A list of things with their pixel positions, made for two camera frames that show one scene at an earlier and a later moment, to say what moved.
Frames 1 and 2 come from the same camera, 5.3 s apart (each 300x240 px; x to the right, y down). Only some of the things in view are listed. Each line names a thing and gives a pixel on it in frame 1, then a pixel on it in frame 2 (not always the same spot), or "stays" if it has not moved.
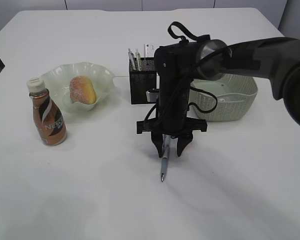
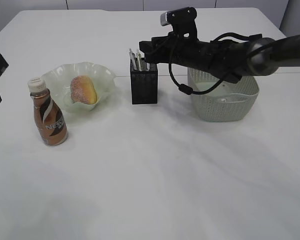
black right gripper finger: [182, 142] -> [160, 56]
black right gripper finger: [157, 138] -> [164, 47]
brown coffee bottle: [48, 118] stays
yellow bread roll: [82, 90] stays
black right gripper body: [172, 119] -> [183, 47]
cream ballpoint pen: [139, 59] stays
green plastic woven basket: [236, 95] stays
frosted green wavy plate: [58, 78] stays
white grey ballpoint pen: [132, 58] stays
